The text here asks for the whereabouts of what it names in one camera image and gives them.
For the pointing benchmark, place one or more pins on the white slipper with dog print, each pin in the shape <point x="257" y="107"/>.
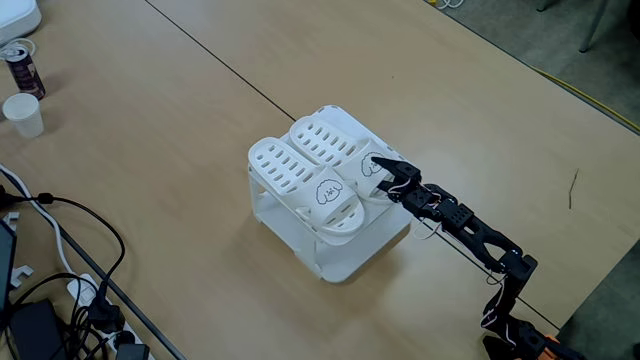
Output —
<point x="307" y="195"/>
<point x="352" y="167"/>

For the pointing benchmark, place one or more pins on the white plastic shoe rack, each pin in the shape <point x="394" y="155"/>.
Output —
<point x="360" y="250"/>

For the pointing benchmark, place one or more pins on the grey chair leg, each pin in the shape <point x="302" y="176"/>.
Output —
<point x="595" y="25"/>

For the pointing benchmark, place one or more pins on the black plug-in power adapter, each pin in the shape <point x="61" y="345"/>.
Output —
<point x="132" y="350"/>

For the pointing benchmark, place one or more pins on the black power plug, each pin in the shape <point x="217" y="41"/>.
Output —
<point x="105" y="315"/>

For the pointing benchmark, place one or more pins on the white power strip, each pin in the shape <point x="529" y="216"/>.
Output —
<point x="82" y="290"/>

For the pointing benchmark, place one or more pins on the white paper cup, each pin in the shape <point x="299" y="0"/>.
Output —
<point x="22" y="117"/>

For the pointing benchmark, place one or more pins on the white printed plastic part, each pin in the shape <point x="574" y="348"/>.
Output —
<point x="21" y="276"/>
<point x="11" y="220"/>

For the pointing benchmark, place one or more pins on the purple drink can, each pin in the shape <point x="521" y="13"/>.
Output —
<point x="25" y="75"/>

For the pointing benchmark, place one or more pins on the black power brick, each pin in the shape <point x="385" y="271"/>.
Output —
<point x="37" y="332"/>

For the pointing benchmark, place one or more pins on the black laptop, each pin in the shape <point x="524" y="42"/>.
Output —
<point x="6" y="270"/>

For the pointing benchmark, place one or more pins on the white flat device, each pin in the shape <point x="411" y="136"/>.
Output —
<point x="17" y="17"/>

